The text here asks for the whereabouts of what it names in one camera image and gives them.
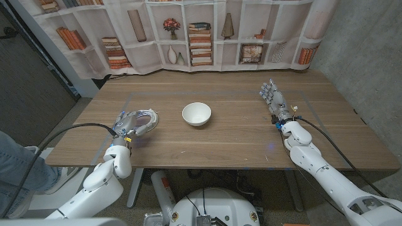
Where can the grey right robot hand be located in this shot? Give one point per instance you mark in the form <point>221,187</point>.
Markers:
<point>278,100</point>

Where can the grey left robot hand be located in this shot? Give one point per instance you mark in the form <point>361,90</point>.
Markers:
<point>125,125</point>

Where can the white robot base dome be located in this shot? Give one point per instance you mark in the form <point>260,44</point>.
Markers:
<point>220,207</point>

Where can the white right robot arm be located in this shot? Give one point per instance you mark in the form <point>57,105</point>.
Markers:
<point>333,182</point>

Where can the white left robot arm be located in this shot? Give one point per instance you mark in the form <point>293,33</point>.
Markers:
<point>100,185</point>

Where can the white bowl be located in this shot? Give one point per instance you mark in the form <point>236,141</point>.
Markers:
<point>196,114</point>

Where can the white table leg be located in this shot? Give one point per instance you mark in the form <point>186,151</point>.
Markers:
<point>136,191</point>

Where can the printed bookshelf backdrop cloth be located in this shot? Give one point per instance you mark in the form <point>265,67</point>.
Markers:
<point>141,56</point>

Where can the white grey shoe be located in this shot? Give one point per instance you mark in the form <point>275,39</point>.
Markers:
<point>63,177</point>

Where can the grey table leg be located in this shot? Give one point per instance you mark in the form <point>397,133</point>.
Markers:
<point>294,191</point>

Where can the foil tray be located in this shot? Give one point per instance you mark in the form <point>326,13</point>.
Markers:
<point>154,219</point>

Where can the person's leg in jeans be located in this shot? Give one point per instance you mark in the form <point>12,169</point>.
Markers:
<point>15,163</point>

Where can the white platform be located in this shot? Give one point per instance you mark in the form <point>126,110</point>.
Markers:
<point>37,201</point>

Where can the grey heatsink module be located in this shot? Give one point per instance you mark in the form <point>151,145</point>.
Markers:
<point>203,220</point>

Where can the orange object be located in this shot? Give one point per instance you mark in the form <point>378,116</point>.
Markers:
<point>295,224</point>

